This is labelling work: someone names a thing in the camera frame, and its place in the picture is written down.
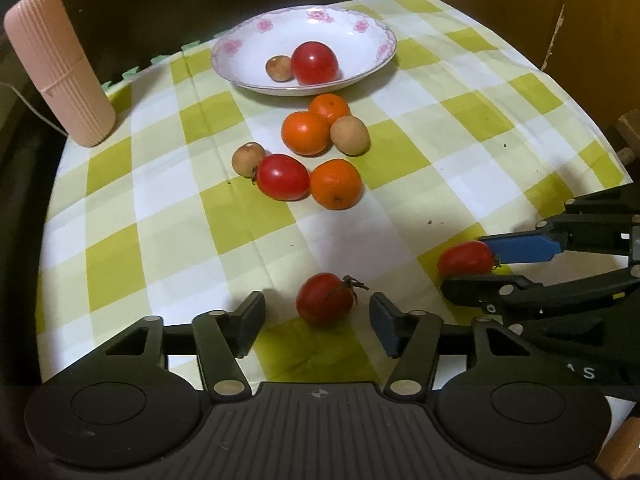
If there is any orange tangerine middle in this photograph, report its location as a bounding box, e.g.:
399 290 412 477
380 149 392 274
281 112 330 156

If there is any green white checkered tablecloth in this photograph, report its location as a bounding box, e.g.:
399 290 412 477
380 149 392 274
36 0 628 384

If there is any pink ribbed cylindrical container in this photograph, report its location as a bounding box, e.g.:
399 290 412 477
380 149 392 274
3 0 116 148

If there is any brown cardboard box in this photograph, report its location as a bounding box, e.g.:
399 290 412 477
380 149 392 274
444 0 639 129

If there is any white floral ceramic plate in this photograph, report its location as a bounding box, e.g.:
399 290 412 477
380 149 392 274
212 6 397 96

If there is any orange tangerine rear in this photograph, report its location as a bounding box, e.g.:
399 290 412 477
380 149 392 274
308 93 350 126

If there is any red cherry tomato front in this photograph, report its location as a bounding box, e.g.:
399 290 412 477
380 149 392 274
437 240 499 278

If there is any orange tangerine front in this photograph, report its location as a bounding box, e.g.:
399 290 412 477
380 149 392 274
309 158 362 210

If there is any green foam floor mat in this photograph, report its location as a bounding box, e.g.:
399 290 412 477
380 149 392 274
101 32 222 92

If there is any large round red tomato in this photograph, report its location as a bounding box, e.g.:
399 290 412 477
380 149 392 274
291 41 338 84

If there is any white cable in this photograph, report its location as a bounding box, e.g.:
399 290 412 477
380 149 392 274
0 81 68 137

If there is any oval red cherry tomato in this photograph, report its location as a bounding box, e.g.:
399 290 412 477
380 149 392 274
254 154 310 202

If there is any orange tangerine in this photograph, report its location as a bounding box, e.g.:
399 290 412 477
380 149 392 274
281 112 330 156
309 158 362 210
308 93 350 126

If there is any brown longan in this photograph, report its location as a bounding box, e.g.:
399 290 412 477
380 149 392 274
265 55 293 82
231 142 266 178
330 116 371 156

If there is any red cherry tomato with stem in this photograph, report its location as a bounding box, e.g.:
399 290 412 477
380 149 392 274
296 273 369 327

